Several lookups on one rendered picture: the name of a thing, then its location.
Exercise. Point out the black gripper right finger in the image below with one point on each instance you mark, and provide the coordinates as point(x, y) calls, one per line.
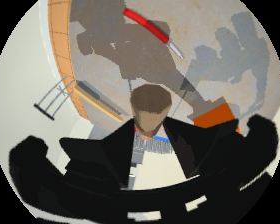
point(192, 144)

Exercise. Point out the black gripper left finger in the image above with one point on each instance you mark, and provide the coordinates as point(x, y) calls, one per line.
point(114, 151)

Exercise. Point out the hook tool with tan handle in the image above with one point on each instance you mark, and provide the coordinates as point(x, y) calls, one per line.
point(149, 105)

